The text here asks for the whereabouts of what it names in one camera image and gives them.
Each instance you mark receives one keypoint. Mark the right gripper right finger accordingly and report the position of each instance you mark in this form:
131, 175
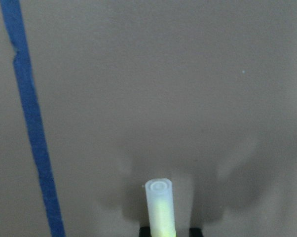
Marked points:
195, 232

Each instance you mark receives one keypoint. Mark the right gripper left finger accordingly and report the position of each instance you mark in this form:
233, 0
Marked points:
144, 232

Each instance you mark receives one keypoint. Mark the yellow highlighter pen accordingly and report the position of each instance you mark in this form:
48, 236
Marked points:
160, 205

